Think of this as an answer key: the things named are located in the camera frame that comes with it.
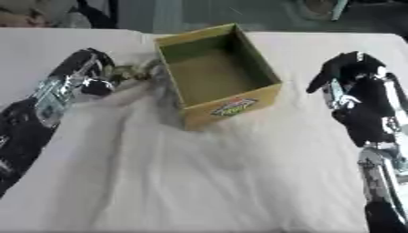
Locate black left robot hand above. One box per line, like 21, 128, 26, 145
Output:
47, 47, 118, 97

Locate black stand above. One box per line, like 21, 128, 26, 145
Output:
75, 0, 121, 30

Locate pale patterned bundle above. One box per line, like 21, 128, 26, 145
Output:
0, 0, 93, 29

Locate tan cardboard box green inside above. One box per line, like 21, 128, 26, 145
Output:
153, 22, 284, 132

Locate grey round object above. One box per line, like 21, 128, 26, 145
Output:
294, 0, 354, 22

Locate olive green small toy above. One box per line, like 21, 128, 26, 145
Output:
109, 59, 163, 83

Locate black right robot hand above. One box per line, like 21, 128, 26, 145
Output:
304, 51, 408, 148

